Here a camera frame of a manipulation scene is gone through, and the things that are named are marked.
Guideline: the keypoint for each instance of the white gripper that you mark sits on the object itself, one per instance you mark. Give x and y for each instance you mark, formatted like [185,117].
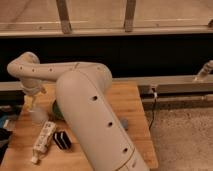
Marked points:
[31,92]

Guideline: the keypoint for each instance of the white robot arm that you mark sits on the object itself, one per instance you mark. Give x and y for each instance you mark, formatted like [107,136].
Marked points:
[80,94]

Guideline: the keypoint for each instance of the black striped eraser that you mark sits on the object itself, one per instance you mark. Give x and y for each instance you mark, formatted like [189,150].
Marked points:
[62,140]

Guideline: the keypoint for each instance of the green bowl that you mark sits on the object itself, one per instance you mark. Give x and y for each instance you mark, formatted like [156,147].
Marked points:
[56,111]

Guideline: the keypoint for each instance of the white tube package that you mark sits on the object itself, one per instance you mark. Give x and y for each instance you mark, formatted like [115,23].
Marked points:
[41,144]

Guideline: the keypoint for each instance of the blue sponge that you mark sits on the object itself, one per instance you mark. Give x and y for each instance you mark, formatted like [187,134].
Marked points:
[124,123]

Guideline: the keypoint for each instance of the white object at right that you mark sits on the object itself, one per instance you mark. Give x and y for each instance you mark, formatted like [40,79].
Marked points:
[204,72]

